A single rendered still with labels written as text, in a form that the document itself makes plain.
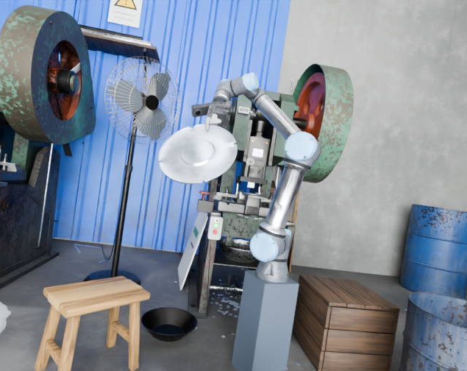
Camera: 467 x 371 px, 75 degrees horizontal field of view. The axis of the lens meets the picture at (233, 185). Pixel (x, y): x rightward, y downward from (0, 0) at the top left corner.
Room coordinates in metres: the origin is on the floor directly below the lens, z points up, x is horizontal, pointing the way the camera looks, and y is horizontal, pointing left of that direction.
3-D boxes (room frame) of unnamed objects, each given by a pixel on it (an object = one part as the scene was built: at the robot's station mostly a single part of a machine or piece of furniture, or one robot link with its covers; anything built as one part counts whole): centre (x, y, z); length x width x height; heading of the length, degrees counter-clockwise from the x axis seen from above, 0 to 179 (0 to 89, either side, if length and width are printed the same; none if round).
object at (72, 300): (1.25, 0.48, 0.16); 0.34 x 0.24 x 0.34; 139
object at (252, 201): (2.01, -0.15, 0.72); 0.25 x 0.14 x 0.14; 8
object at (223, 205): (2.18, -0.12, 0.68); 0.45 x 0.30 x 0.06; 98
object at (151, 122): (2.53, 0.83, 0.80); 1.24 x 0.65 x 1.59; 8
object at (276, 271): (1.39, -0.23, 0.50); 0.15 x 0.15 x 0.10
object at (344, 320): (1.68, -0.69, 0.18); 0.40 x 0.38 x 0.35; 9
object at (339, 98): (2.33, -0.44, 1.33); 1.03 x 0.28 x 0.82; 8
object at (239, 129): (2.33, -0.10, 0.83); 0.79 x 0.43 x 1.34; 8
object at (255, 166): (2.14, -0.13, 1.04); 0.17 x 0.15 x 0.30; 8
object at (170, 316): (1.62, 0.23, 0.04); 0.30 x 0.30 x 0.07
